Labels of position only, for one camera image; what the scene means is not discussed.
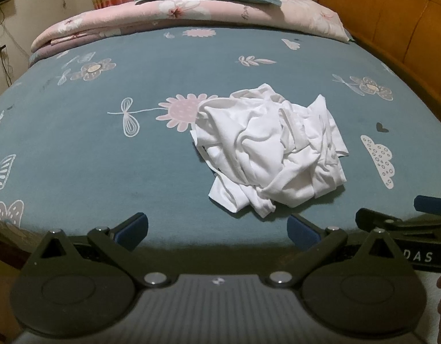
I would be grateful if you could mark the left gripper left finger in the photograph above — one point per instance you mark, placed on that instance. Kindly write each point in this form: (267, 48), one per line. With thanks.
(75, 286)

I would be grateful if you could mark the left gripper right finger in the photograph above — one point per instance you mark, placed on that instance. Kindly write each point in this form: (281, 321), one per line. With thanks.
(372, 294)

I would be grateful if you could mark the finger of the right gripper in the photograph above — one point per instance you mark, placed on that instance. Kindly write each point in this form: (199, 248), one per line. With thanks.
(367, 220)
(428, 204)

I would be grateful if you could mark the white long-sleeve shirt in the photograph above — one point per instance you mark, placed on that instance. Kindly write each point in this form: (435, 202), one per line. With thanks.
(265, 150)

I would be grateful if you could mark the teal floral bed sheet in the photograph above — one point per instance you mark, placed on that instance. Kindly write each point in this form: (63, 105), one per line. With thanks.
(102, 131)

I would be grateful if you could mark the wooden headboard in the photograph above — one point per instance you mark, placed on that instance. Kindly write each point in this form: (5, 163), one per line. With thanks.
(405, 34)

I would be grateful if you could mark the pink floral folded quilt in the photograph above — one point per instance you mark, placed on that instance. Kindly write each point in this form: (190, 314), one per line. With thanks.
(305, 16)

